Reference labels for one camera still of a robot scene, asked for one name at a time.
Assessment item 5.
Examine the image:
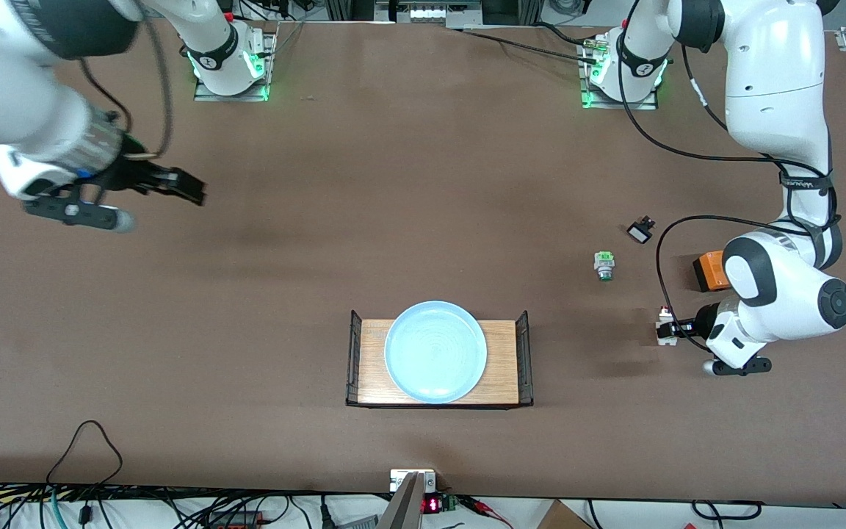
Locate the red push button switch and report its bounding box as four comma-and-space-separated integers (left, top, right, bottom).
657, 304, 679, 347

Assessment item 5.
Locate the light blue round plate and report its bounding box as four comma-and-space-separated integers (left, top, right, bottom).
384, 301, 488, 405

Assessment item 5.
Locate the brown cardboard piece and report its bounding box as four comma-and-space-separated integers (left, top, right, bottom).
536, 499, 594, 529

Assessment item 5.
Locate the silver device with lights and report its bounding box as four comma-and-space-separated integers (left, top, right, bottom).
375, 0, 484, 28

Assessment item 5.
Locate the black red power strip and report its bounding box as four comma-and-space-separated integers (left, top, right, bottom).
205, 510, 264, 529

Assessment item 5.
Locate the orange button enclosure box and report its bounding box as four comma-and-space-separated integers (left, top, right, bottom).
693, 250, 734, 293

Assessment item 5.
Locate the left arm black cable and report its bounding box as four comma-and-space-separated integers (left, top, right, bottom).
618, 0, 836, 350

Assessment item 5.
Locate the black coiled cable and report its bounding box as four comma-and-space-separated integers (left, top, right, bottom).
690, 499, 764, 520

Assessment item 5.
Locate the thin black looped cable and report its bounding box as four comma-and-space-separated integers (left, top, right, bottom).
45, 420, 124, 487

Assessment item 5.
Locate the wooden tray with wire sides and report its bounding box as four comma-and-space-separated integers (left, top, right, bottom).
345, 309, 535, 409

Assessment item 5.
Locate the silver pole mounting bracket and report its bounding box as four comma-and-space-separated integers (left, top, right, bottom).
389, 469, 438, 494

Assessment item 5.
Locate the grey camera pole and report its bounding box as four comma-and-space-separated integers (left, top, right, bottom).
377, 472, 424, 529

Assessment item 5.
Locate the black cable to arm base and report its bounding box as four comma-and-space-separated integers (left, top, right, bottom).
446, 22, 601, 65

